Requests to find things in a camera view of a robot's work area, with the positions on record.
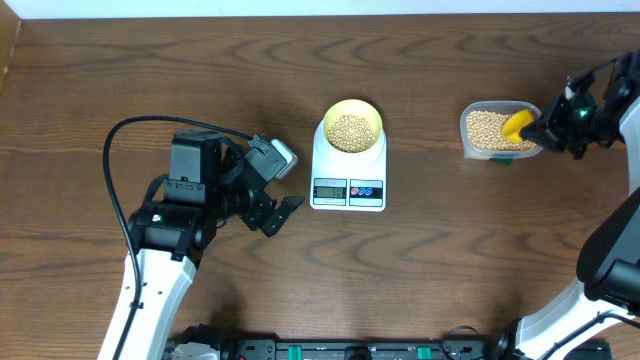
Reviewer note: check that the clear container of soybeans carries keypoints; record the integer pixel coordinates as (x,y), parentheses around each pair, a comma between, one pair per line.
(480,128)

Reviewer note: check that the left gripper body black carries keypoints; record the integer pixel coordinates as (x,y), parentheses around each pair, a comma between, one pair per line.
(257,206)

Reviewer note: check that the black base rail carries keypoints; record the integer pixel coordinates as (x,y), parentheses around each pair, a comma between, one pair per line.
(205,342)

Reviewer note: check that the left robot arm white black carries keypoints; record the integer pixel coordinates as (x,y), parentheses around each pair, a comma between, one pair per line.
(211,179)

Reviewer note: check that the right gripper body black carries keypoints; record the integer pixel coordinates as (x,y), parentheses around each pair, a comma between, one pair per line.
(575,128)

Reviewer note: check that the soybeans heap in bowl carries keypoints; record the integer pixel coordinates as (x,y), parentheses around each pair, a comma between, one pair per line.
(351,134)

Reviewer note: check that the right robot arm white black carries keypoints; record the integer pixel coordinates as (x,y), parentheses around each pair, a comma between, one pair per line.
(605,291)

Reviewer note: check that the yellow plastic measuring scoop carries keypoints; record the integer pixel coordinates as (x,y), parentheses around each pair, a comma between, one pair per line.
(515,125)

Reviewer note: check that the white digital kitchen scale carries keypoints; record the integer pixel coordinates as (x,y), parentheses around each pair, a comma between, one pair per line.
(343,181)

